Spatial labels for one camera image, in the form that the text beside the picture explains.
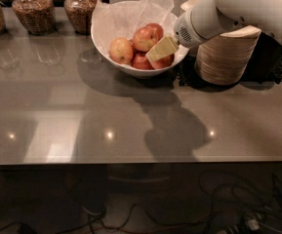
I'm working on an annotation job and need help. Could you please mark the middle glass cereal jar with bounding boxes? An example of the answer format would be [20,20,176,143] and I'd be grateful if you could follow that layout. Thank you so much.
[12,0,56,35]

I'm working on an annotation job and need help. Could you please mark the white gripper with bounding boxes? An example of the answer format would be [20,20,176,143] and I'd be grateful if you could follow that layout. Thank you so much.
[145,9,208,62]

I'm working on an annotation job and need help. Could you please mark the white tissue paper liner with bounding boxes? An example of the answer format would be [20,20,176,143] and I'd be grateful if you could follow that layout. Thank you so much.
[91,0,190,70]

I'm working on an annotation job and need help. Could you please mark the black floor cables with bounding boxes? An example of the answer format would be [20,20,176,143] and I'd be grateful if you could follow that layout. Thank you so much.
[0,169,282,234]

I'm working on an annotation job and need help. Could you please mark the right front red apple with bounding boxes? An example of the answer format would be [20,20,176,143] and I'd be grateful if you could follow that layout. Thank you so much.
[151,54,175,69]

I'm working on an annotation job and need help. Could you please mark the white ceramic bowl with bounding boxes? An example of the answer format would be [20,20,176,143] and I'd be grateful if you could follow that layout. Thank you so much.
[90,1,190,80]

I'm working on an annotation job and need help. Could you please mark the back red apple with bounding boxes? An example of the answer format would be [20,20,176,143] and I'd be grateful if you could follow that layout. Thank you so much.
[147,23,164,39]

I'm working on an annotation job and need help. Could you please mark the left yellow-red apple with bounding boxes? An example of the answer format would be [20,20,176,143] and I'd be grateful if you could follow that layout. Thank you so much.
[109,37,134,64]

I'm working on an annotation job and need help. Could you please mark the front stack paper bowls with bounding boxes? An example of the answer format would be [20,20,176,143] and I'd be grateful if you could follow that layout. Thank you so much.
[194,26,262,86]

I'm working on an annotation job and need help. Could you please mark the red apple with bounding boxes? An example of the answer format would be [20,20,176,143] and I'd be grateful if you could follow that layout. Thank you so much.
[151,54,175,69]
[132,26,159,52]
[147,23,164,39]
[132,53,152,70]

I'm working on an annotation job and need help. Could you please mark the black mesh mat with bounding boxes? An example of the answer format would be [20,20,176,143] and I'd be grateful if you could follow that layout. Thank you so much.
[176,57,282,88]

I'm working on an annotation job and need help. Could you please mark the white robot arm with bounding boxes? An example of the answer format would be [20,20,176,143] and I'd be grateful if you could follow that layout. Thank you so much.
[146,0,282,62]

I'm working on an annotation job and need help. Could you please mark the top middle red apple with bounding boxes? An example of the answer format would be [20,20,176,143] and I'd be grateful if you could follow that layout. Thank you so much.
[132,26,159,52]

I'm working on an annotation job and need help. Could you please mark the white power adapter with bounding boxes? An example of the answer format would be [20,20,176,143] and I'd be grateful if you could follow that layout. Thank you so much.
[246,219,261,233]

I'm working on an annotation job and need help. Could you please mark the bottom middle red apple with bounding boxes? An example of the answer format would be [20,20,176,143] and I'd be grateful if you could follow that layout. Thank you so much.
[132,53,152,70]

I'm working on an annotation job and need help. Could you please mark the right glass cereal jar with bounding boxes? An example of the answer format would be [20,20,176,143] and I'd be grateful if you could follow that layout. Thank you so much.
[63,0,100,35]

